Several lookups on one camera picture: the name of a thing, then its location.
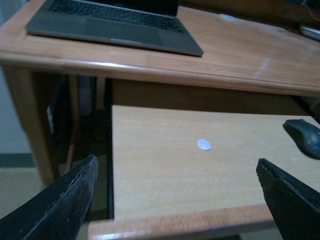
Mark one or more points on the white round sticker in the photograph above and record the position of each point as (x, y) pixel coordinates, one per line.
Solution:
(204, 144)

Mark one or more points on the white flat device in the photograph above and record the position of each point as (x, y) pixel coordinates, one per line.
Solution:
(310, 32)

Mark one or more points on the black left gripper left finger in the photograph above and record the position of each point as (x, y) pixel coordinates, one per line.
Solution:
(57, 212)

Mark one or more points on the wooden pull-out keyboard tray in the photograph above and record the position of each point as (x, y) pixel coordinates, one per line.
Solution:
(166, 187)

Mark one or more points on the wooden desk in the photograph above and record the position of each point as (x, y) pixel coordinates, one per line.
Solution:
(242, 55)

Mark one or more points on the grey open laptop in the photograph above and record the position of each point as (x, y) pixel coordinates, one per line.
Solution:
(146, 24)

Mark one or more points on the grey computer mouse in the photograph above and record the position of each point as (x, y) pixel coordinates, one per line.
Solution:
(305, 135)

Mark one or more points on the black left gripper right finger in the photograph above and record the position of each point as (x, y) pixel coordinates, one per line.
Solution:
(294, 206)

